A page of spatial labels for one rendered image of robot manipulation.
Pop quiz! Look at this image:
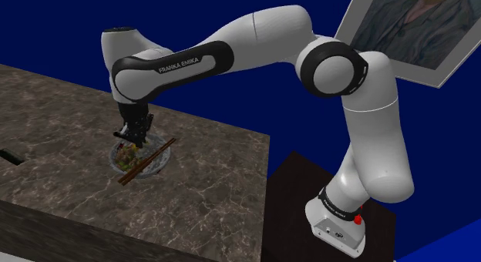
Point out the dark robot stand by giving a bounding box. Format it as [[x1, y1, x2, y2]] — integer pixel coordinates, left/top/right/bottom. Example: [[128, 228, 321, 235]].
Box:
[[261, 150, 398, 262]]

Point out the grey bowl of food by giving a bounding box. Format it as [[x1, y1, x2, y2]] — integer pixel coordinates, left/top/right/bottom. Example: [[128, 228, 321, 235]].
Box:
[[109, 133, 172, 180]]

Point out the brown wooden chopstick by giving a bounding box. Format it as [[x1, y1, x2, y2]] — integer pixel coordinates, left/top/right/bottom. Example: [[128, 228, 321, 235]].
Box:
[[119, 139, 177, 186], [117, 136, 177, 184]]

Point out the framed portrait wall picture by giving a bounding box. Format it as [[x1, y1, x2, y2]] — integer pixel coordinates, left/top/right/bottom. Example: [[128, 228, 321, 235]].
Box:
[[334, 0, 481, 89]]

